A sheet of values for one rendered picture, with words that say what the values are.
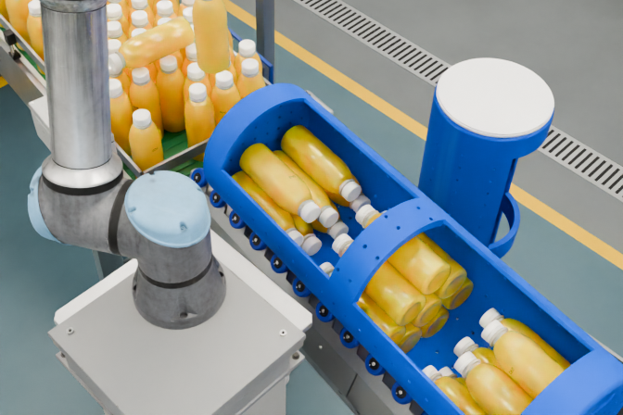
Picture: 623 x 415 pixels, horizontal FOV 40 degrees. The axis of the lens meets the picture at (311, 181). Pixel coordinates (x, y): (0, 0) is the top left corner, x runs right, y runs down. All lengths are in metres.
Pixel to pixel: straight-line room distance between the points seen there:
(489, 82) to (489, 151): 0.19
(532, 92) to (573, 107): 1.62
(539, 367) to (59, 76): 0.85
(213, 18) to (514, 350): 0.87
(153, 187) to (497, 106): 1.03
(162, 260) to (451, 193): 1.04
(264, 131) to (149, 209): 0.63
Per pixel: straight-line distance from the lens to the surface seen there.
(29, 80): 2.40
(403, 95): 3.64
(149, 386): 1.35
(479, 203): 2.17
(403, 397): 1.64
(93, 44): 1.19
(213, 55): 1.84
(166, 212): 1.25
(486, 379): 1.47
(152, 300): 1.37
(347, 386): 1.76
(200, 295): 1.36
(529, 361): 1.46
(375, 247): 1.51
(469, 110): 2.05
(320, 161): 1.75
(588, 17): 4.28
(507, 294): 1.66
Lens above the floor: 2.39
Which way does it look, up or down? 47 degrees down
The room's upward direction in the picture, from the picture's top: 2 degrees clockwise
